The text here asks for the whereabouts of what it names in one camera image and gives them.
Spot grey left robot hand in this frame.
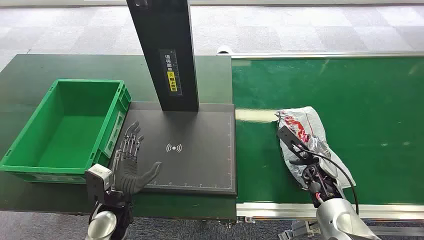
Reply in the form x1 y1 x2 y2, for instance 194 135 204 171
111 120 163 197

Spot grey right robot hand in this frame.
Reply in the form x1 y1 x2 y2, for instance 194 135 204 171
288 147 339 180

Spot white package with red print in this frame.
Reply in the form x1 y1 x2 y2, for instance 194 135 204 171
274 105 357 192

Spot green conveyor belt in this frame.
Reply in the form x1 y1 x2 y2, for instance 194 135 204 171
231 56 424 206

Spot black scanner platform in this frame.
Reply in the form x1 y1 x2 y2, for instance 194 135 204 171
109 101 238 196

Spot green plastic crate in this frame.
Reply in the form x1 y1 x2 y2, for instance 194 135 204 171
0 78 133 185

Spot black yellow column label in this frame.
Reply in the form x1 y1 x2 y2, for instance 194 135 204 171
158 48 183 98

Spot dark green table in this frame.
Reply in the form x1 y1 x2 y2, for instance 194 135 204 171
0 53 238 222

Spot black scanner column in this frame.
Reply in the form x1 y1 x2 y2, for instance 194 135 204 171
126 0 200 113

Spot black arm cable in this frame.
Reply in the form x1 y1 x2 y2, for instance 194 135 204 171
296 147 360 216

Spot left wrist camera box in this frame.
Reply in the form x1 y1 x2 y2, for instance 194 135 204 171
85 163 114 204

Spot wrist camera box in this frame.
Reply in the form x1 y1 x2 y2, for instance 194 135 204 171
85 163 114 204
277 125 314 161

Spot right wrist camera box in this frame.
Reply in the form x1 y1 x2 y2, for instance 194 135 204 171
277 125 314 161

